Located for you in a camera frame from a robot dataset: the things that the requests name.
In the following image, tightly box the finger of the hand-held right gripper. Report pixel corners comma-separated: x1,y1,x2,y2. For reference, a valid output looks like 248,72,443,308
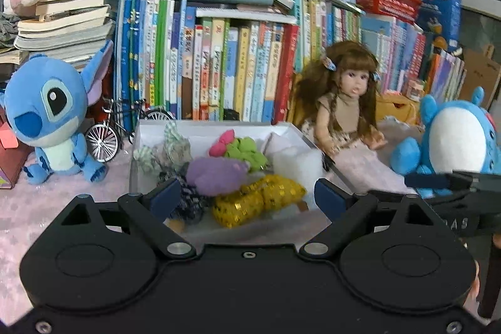
368,188,451,209
405,170,501,191

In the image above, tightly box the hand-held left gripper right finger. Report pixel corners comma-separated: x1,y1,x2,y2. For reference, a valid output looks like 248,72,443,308
299,177,445,260

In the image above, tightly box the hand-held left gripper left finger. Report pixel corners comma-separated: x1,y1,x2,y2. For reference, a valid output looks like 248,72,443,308
60,177,196,260

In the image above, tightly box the dark blue patterned scrunchie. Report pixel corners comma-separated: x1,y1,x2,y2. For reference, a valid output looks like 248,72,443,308
168,177,210,227

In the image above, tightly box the pale grey cloth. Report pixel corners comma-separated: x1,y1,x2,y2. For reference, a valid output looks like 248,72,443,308
272,146,325,186

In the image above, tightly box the green checked scrunchie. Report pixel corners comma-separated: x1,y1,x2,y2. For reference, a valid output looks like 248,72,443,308
133,122,192,178

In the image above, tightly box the purple plush toy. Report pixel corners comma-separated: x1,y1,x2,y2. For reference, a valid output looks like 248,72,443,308
185,156,249,198

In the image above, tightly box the white cardboard box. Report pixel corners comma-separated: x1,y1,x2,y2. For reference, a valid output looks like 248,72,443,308
129,120,333,241

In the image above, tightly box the gold sequin scrunchie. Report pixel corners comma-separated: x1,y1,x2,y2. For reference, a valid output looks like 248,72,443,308
211,173,308,228

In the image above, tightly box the green scrunchie with pink bow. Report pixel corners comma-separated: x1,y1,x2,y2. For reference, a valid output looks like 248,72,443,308
209,129,270,173

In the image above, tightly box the round blue white plush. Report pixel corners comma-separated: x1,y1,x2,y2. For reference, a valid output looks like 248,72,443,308
391,85,501,198

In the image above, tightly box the white lace cloth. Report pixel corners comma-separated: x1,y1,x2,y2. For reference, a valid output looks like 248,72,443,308
376,115,425,141

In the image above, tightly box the wooden drawer box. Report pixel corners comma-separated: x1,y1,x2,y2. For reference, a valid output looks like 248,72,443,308
376,91,421,123

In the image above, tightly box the miniature bicycle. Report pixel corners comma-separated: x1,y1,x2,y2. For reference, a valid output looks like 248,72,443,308
84,97,175,163

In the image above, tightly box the pink star tablecloth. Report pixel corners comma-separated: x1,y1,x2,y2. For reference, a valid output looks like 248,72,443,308
0,146,419,319

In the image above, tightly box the long-haired doll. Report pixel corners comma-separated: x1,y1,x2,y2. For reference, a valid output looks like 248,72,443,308
290,40,388,157

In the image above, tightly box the brown cardboard sheet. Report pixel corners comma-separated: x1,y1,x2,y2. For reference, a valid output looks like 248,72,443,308
458,44,501,111

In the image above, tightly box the row of upright books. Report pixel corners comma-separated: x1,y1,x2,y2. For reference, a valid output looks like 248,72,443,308
113,0,468,125

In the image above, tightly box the blue alien plush toy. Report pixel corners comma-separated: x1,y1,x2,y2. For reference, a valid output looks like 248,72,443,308
0,40,114,185

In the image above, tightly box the pink wooden house model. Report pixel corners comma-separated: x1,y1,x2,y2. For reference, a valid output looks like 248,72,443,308
0,105,34,190

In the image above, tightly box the blue carton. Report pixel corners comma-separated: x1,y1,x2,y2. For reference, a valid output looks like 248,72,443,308
415,0,463,53

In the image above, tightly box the red plastic basket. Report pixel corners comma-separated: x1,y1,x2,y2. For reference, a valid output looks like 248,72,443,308
352,0,423,23

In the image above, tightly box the stack of lying books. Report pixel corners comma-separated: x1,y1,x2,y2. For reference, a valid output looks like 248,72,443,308
0,0,122,70

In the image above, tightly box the grey knitted cloth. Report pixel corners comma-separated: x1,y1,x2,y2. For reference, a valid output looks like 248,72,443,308
0,11,24,49

